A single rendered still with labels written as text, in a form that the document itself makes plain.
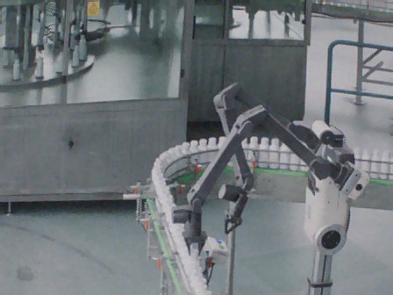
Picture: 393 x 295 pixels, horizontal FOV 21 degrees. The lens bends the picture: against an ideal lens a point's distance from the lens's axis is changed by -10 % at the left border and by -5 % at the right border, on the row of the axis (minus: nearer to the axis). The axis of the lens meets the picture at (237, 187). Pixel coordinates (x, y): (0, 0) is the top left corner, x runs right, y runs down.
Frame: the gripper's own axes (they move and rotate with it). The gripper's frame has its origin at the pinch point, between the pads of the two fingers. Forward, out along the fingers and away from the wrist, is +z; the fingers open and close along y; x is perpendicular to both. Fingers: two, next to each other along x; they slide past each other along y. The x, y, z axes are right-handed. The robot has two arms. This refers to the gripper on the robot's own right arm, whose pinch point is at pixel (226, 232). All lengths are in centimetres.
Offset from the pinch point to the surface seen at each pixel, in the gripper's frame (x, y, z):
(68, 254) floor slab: -19, -236, 133
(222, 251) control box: 0.4, 3.9, 8.1
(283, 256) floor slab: 123, -225, 80
